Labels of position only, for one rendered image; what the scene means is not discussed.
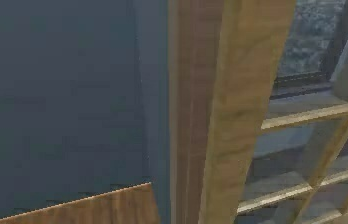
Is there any dark framed window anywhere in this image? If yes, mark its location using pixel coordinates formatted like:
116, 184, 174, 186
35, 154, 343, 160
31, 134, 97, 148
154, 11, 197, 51
270, 0, 348, 100

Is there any tan wooden shelf unit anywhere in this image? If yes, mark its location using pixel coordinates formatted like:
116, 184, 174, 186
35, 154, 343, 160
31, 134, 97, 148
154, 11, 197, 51
167, 0, 348, 224

